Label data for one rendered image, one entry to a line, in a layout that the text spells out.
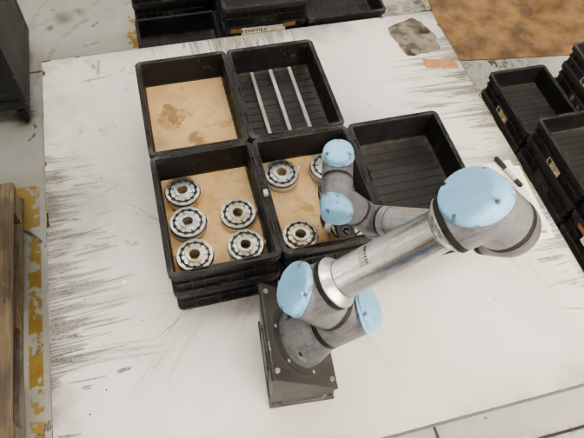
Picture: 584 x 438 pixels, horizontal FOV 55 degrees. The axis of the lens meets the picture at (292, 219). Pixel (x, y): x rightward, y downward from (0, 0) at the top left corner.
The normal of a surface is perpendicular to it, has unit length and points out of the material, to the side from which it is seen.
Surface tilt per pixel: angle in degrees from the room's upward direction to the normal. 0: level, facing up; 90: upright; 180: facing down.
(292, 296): 54
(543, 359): 0
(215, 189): 0
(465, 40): 0
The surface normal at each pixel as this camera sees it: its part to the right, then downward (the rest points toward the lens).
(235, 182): 0.05, -0.53
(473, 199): -0.58, -0.46
